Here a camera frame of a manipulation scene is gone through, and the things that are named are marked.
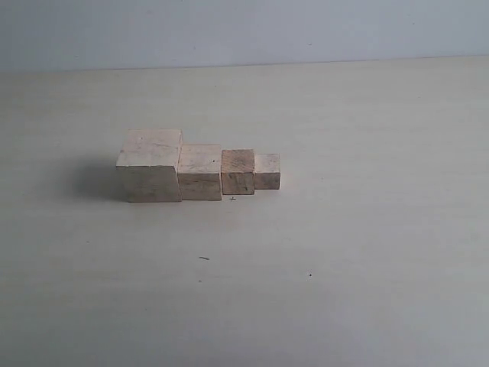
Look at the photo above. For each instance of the third largest wooden cube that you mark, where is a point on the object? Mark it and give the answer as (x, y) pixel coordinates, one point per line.
(237, 172)

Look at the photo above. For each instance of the second largest wooden cube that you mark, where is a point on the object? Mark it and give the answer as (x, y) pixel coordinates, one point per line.
(199, 172)

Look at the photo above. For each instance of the smallest wooden cube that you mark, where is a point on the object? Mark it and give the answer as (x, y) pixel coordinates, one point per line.
(267, 171)

